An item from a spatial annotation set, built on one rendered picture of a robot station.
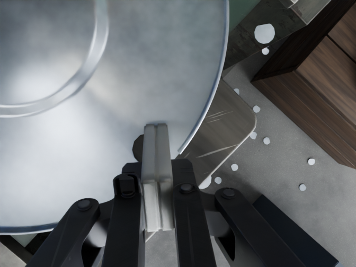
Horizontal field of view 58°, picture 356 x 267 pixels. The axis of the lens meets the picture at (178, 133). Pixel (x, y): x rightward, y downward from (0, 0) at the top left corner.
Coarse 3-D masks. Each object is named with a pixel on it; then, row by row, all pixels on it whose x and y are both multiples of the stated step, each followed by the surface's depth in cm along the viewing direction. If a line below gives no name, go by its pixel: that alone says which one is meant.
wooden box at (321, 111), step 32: (352, 0) 68; (320, 32) 71; (352, 32) 66; (288, 64) 74; (320, 64) 66; (352, 64) 66; (288, 96) 84; (320, 96) 69; (352, 96) 67; (320, 128) 87; (352, 128) 70; (352, 160) 89
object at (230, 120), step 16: (224, 96) 22; (240, 96) 22; (208, 112) 22; (224, 112) 22; (240, 112) 22; (208, 128) 22; (224, 128) 22; (240, 128) 23; (192, 144) 22; (208, 144) 23; (224, 144) 23; (240, 144) 23; (192, 160) 23; (208, 160) 23; (224, 160) 23; (208, 176) 23
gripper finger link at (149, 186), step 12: (144, 132) 20; (144, 144) 18; (144, 156) 17; (144, 168) 16; (156, 168) 16; (144, 180) 15; (156, 180) 15; (144, 192) 15; (156, 192) 15; (144, 204) 15; (156, 204) 15; (156, 216) 15; (156, 228) 16
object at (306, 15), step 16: (272, 0) 40; (288, 0) 36; (304, 0) 38; (320, 0) 38; (256, 16) 46; (272, 16) 43; (288, 16) 40; (304, 16) 38; (240, 32) 56; (288, 32) 43; (240, 48) 63; (256, 48) 56; (224, 64) 83
